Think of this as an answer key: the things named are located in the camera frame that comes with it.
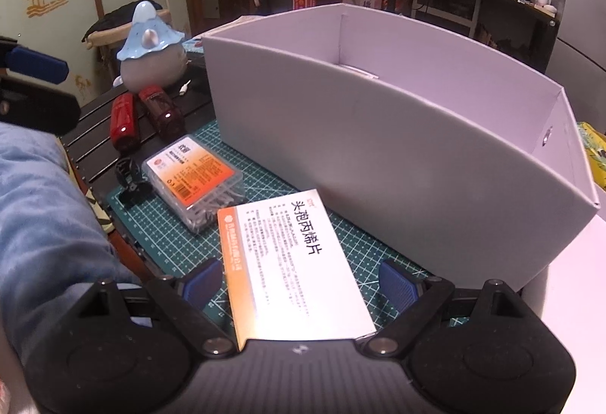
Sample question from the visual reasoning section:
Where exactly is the blue white mountain ornament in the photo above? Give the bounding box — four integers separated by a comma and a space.
116, 0, 189, 92

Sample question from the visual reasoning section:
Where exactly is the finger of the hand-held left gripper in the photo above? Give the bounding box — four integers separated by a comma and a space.
0, 74, 82, 134
0, 35, 70, 84

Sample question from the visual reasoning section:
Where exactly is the white storage box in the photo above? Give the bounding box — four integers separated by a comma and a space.
203, 2, 606, 292

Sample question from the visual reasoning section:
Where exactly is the black binder clip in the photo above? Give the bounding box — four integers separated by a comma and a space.
115, 157, 153, 207

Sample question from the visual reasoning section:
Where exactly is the red cylindrical bottle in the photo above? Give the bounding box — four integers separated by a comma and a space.
110, 92, 142, 153
138, 84, 186, 137

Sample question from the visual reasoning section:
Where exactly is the green cutting mat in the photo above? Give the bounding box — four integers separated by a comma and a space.
108, 117, 433, 341

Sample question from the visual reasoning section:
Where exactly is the person's light blue clothing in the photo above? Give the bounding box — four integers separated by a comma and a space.
0, 120, 147, 414

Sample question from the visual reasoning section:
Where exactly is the clear plastic box orange label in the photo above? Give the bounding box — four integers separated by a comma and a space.
141, 144, 245, 235

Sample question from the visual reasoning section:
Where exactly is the white orange medicine box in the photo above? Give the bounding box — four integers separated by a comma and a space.
216, 189, 378, 352

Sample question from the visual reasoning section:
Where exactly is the yellow tissue pack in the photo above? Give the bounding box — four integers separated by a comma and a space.
574, 121, 606, 193

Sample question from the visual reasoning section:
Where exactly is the white cabinet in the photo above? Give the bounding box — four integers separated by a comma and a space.
415, 0, 484, 39

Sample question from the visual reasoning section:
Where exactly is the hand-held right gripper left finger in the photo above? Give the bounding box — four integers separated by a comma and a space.
66, 259, 238, 359

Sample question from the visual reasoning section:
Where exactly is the dark cloth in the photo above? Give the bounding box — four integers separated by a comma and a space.
84, 0, 164, 44

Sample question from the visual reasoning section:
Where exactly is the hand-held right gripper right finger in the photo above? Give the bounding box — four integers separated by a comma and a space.
364, 260, 545, 355

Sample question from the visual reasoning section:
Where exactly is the black computer desk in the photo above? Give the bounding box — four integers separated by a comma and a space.
262, 0, 562, 76

